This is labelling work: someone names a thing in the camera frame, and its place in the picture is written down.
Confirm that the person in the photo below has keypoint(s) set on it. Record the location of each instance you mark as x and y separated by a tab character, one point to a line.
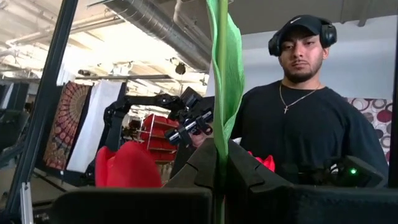
311	124

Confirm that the silver ventilation duct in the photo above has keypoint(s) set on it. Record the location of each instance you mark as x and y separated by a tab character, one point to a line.
161	31

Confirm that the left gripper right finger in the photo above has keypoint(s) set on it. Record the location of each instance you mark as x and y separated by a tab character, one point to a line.
295	205

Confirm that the silver metal bracket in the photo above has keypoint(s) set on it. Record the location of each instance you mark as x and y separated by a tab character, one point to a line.
26	202

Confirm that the black cap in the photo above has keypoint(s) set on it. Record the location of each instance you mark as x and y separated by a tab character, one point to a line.
303	23

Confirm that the black frame post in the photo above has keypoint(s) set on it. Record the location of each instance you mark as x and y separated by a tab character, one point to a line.
395	109
46	77

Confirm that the black headphones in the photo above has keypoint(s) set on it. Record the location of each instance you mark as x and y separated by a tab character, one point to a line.
329	34

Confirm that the black equipment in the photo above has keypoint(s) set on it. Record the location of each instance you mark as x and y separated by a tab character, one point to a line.
12	124

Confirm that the circle patterned curtain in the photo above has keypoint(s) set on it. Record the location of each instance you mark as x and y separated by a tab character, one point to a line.
377	115

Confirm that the white fabric panel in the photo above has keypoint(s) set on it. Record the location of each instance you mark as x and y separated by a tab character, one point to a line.
93	124

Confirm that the person's hand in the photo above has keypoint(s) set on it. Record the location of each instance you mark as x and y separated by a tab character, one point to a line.
199	140

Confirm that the round black ceiling lamp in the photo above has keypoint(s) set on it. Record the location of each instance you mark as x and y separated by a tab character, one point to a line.
180	68

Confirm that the red mandala tapestry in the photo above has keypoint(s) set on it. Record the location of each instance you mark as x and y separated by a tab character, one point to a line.
66	124

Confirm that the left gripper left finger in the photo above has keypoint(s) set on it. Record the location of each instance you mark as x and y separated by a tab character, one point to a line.
133	205

